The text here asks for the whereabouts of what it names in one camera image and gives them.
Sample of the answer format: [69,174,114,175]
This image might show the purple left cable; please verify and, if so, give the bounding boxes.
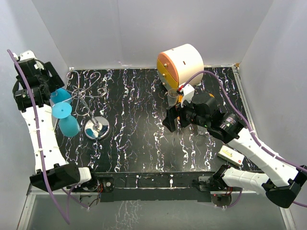
[7,49,96,225]

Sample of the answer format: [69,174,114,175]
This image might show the round white drawer cabinet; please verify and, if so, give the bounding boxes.
[157,44,204,90]

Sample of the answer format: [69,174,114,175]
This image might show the wide clear wine glass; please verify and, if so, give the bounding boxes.
[197,126,209,136]

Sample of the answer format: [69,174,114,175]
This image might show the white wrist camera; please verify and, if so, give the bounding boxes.
[177,84,195,108]
[13,50,38,61]

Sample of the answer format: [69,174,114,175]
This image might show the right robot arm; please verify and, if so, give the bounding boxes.
[162,92,307,208]

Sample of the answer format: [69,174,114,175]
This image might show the blue wine glass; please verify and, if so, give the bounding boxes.
[52,102,80,138]
[50,88,72,104]

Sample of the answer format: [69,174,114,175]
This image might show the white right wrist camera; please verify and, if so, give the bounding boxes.
[177,84,195,108]

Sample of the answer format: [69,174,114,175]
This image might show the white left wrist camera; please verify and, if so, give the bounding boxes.
[13,50,38,61]

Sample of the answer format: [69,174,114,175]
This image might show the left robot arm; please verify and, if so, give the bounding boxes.
[12,57,99,192]

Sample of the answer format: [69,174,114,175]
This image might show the aluminium frame rail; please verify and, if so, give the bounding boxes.
[16,64,297,230]

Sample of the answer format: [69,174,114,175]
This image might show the small yellow white box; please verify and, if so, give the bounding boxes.
[218,145,245,167]

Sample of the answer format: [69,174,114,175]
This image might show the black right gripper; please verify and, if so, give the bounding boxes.
[162,94,210,132]

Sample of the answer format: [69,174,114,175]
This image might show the chrome wine glass rack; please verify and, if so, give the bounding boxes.
[66,69,111,141]

